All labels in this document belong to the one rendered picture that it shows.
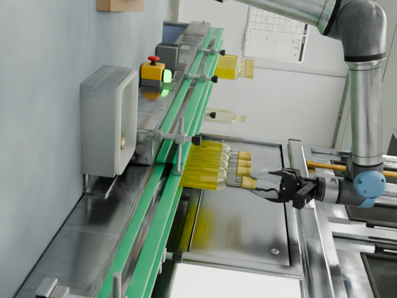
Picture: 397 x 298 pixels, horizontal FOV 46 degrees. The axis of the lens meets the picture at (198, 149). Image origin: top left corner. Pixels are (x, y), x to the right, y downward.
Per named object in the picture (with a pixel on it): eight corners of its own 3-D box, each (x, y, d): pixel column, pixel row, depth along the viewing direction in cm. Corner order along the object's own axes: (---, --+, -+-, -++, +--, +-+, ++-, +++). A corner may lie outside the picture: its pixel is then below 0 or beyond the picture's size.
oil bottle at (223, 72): (198, 76, 247) (252, 82, 245) (199, 65, 245) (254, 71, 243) (199, 73, 252) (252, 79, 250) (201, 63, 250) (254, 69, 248)
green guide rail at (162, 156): (155, 162, 134) (183, 165, 134) (155, 159, 134) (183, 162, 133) (210, 40, 293) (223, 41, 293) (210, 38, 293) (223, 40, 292)
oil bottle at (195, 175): (153, 183, 140) (225, 193, 138) (155, 166, 137) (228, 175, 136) (157, 174, 145) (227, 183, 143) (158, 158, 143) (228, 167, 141)
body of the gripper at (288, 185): (276, 188, 147) (316, 193, 146) (278, 200, 139) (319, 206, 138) (280, 165, 144) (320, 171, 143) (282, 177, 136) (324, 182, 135)
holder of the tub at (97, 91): (81, 193, 114) (113, 197, 114) (80, 83, 103) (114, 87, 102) (103, 162, 130) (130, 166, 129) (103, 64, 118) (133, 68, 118)
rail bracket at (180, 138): (152, 172, 131) (197, 178, 130) (155, 116, 124) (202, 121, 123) (154, 168, 134) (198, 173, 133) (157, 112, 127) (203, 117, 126)
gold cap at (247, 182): (240, 190, 138) (255, 191, 138) (241, 178, 137) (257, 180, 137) (240, 184, 142) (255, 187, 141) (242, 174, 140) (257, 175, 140)
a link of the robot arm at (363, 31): (394, -3, 104) (396, 200, 119) (384, -4, 114) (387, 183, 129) (339, 5, 106) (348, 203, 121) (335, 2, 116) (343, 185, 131)
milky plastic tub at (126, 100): (83, 174, 112) (119, 179, 111) (81, 83, 102) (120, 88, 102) (104, 145, 128) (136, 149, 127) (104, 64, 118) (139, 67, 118)
